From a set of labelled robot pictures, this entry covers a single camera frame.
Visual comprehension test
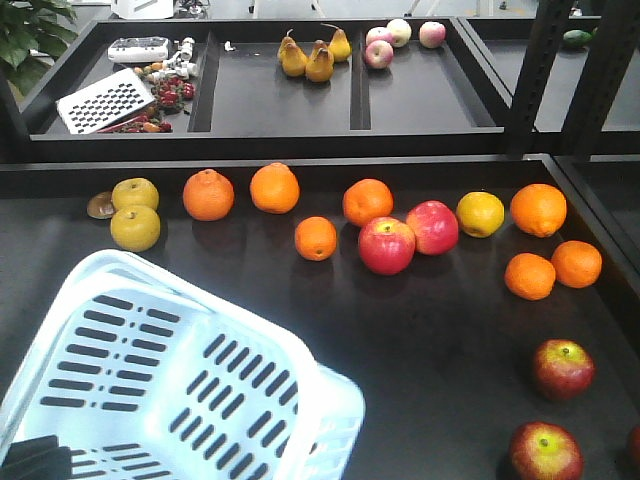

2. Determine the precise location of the yellow round pear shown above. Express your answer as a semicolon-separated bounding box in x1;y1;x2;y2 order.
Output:
455;191;505;238

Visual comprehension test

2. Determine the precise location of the large orange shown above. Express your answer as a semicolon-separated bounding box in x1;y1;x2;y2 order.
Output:
510;183;567;238

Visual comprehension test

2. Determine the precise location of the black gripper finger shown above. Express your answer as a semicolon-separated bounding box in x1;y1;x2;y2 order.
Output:
2;435;72;480

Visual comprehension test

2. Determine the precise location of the brown yellow pear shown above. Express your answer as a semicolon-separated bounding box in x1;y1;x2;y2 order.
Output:
305;48;334;83

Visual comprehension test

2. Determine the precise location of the yellow pear fruit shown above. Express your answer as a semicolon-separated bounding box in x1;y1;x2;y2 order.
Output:
111;177;159;211

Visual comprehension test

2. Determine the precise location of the bumpy orange tangerine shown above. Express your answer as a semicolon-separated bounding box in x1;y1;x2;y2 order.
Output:
182;169;235;221

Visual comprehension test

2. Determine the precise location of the black wooden produce display stand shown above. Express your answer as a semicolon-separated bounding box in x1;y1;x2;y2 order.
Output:
1;20;639;479

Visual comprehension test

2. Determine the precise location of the green potted plant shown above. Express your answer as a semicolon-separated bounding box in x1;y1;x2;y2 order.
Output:
1;0;77;96

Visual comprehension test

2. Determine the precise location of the small orange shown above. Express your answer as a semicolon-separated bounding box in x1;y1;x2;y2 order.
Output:
504;252;556;301

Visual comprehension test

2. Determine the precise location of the light blue plastic basket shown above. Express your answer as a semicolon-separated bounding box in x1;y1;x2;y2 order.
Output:
1;250;365;479

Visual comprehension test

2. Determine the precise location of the dark red apple yellow top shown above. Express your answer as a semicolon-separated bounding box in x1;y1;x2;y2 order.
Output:
509;421;584;480

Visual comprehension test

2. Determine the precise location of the bright red apple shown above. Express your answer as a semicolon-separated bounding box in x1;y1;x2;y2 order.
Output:
358;217;416;276
406;200;459;256

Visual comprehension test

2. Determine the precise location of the small orange tangerine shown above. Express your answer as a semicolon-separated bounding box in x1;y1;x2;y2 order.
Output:
551;240;603;288

